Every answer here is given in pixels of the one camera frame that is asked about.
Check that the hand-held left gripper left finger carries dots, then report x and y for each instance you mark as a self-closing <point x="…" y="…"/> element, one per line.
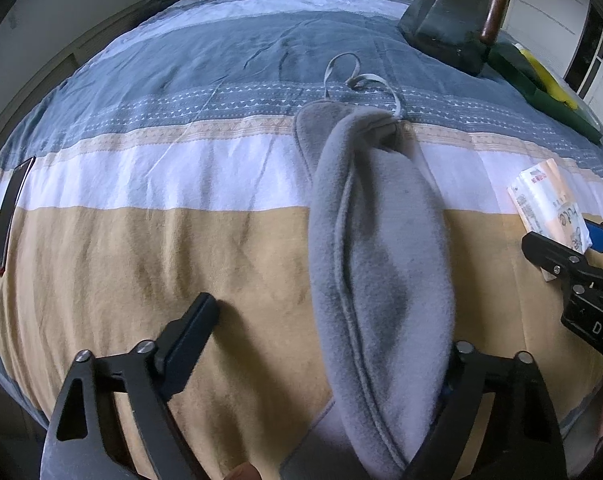
<point x="194" y="330"/>

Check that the grey fleece eye mask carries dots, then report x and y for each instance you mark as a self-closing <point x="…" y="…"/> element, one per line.
<point x="376" y="240"/>

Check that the striped bedspread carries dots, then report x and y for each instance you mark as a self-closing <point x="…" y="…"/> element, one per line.
<point x="181" y="185"/>

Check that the yellow cloth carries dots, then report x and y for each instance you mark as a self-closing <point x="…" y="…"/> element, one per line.
<point x="551" y="77"/>

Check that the green tray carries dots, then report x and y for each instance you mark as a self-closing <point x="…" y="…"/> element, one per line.
<point x="546" y="95"/>

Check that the white wardrobe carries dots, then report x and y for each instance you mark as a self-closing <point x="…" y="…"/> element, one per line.
<point x="546" y="0"/>

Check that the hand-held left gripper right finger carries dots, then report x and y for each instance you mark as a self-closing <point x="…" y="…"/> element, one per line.
<point x="469" y="385"/>

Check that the tissue packet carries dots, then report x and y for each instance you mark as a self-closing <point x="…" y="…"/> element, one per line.
<point x="546" y="200"/>

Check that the phone with red case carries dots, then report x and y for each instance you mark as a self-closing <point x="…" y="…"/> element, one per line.
<point x="8" y="210"/>

